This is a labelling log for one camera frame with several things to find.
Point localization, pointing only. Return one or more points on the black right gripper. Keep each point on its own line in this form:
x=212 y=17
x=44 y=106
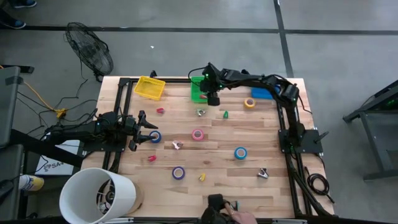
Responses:
x=211 y=82

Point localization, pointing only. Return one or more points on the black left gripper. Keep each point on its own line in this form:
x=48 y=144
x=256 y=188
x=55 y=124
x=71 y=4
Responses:
x=132 y=127

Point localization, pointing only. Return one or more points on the red staple remover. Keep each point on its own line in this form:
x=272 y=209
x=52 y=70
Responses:
x=203 y=96

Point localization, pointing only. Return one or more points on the dark blue tape roll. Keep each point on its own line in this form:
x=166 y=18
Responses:
x=160 y=137

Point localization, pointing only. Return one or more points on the silver staple remover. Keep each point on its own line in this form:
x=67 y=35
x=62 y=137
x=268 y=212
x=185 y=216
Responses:
x=200 y=112

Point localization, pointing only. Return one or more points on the small green stapler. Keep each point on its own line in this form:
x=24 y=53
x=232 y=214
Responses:
x=225 y=115

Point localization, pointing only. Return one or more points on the yellow tape roll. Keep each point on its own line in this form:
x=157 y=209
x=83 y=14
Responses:
x=245 y=102

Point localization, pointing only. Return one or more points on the pink staple remover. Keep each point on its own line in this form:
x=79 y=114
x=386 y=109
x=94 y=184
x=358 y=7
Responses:
x=178 y=144

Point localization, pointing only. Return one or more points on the pink tape roll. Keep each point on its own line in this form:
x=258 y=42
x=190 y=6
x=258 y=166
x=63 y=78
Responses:
x=193 y=134

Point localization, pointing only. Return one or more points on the yellow plastic basket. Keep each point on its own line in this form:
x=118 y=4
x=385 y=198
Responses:
x=149 y=88

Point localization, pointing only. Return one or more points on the purple tape roll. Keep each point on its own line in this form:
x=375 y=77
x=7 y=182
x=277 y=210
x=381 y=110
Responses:
x=173 y=173

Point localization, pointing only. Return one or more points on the light blue tape roll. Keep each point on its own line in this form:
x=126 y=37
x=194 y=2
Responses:
x=236 y=153

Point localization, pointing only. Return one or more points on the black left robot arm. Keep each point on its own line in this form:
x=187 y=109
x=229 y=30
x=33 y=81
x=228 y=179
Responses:
x=77 y=129

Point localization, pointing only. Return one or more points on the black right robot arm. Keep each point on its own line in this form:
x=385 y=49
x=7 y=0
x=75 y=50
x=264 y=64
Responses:
x=292 y=93

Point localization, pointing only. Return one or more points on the black staple remover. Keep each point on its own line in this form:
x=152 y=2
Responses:
x=263 y=173

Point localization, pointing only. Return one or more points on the green plastic basket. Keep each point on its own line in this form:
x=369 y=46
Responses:
x=194 y=93

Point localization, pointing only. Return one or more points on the blue plastic basket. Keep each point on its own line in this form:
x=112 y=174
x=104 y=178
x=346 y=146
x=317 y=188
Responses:
x=261 y=93

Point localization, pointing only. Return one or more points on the black table clamp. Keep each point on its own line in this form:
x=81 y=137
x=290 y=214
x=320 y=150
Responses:
x=321 y=137
x=153 y=74

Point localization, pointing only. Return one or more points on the white cylindrical bucket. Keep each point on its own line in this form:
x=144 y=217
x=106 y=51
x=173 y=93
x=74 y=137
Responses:
x=124 y=186

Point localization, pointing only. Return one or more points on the black floor fan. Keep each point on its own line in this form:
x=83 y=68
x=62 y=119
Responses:
x=90 y=49

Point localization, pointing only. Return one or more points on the black diagonal brace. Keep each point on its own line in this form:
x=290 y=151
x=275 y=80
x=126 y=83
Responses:
x=46 y=147

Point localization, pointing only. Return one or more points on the white printed box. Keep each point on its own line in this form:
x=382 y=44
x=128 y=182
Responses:
x=49 y=161

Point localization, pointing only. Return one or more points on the small teal object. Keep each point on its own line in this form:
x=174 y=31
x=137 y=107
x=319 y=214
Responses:
x=235 y=204

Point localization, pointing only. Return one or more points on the person's hand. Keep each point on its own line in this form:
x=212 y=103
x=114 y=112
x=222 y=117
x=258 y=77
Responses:
x=245 y=217

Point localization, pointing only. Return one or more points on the yellow and white bottle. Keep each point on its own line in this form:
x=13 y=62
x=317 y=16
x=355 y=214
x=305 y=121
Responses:
x=32 y=183

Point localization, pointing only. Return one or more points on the grey equipment case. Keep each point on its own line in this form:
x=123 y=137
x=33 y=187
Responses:
x=9 y=109

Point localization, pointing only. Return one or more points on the person's blue shoe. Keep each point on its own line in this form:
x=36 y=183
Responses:
x=14 y=24
x=25 y=3

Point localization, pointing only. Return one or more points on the black metal cart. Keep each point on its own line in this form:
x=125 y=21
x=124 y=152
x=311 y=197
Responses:
x=382 y=140

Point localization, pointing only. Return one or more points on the black aluminium table frame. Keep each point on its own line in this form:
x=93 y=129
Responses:
x=177 y=80

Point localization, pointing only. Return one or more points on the black table-level camera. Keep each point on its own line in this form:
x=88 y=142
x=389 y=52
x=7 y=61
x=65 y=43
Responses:
x=216 y=202

